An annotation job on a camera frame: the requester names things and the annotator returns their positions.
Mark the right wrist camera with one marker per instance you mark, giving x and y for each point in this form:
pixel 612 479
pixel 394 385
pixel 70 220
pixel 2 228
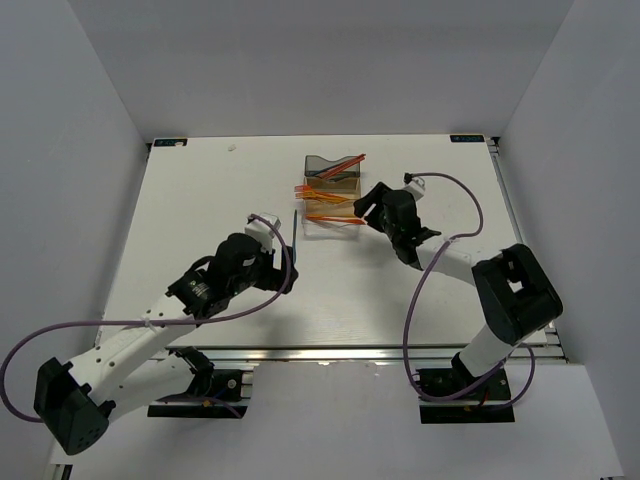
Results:
pixel 415 185

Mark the dark smoked plastic container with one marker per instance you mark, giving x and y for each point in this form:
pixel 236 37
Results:
pixel 349 165

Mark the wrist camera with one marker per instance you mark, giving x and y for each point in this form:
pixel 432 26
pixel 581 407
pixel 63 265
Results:
pixel 262 228
pixel 415 185

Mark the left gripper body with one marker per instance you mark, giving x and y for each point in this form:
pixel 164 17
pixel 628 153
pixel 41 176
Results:
pixel 262 274

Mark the red plastic fork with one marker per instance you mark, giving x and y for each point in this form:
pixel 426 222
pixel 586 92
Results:
pixel 306 190

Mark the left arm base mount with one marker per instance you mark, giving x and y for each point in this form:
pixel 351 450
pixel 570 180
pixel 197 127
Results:
pixel 213 393

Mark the blue plastic knife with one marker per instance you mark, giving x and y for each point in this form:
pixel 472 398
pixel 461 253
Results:
pixel 294 236

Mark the blue chopstick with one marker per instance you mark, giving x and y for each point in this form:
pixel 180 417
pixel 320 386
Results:
pixel 326 173

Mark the red plastic knife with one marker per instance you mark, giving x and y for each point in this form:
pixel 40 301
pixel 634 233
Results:
pixel 338 220

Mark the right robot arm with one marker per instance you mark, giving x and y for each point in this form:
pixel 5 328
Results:
pixel 516 296

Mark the orange plastic spork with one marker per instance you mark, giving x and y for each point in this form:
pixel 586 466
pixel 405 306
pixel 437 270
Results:
pixel 306 192

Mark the blue corner sticker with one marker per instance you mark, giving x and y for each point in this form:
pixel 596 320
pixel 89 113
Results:
pixel 467 138
pixel 170 142

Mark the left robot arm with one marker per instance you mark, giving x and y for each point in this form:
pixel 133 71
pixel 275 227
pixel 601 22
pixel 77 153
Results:
pixel 79 399

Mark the orange plastic fork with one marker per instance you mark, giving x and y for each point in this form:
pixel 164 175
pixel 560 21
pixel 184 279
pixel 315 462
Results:
pixel 330 198

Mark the right blue corner sticker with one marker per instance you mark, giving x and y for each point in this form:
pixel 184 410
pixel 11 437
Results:
pixel 467 138

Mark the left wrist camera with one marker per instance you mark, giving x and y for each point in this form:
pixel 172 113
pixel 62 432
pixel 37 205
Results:
pixel 262 228

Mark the clear plastic container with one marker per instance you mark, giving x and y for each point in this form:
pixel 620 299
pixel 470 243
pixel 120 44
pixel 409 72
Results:
pixel 321 230

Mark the left blue corner sticker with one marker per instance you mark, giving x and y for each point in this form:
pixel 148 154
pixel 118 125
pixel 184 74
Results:
pixel 170 142

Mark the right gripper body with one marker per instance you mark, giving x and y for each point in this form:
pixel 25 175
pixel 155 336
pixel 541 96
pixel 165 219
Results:
pixel 377 220

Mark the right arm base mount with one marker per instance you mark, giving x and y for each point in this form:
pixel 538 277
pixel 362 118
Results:
pixel 444 398

